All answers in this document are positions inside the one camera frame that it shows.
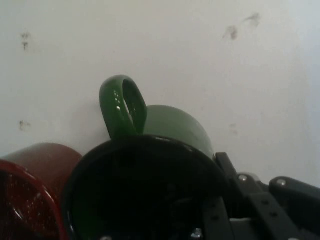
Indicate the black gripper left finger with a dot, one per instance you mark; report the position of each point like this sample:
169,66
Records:
217,220

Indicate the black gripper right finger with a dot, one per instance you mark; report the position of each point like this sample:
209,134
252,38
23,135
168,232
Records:
295,200

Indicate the green enamel mug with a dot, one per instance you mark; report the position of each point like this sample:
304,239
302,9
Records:
175,125

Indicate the red enamel cup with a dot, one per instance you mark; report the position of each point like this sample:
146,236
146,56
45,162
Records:
37,155

